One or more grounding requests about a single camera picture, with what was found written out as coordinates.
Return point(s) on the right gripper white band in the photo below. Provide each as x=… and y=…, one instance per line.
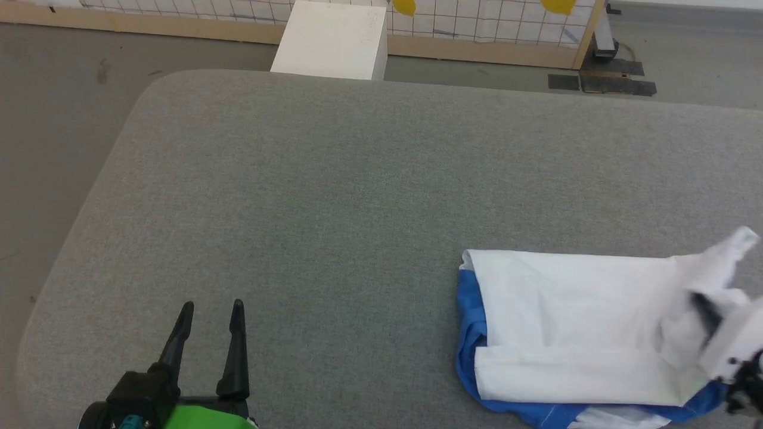
x=739, y=333

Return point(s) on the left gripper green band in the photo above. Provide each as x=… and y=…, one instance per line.
x=197, y=414

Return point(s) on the blue and white garment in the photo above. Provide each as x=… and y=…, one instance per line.
x=566, y=310

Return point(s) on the grey fabric sofa cushion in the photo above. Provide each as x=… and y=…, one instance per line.
x=328, y=196

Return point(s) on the large black floor mat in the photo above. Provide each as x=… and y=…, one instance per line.
x=620, y=86

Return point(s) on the small black floor mat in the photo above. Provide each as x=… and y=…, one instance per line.
x=563, y=82

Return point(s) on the grey metal stand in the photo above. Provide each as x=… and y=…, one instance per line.
x=605, y=39

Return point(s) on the white box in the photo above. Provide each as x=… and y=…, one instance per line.
x=334, y=39

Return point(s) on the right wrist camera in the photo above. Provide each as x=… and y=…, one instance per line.
x=748, y=387

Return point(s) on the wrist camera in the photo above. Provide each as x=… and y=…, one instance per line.
x=748, y=387
x=110, y=420

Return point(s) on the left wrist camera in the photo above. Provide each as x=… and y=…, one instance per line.
x=110, y=420

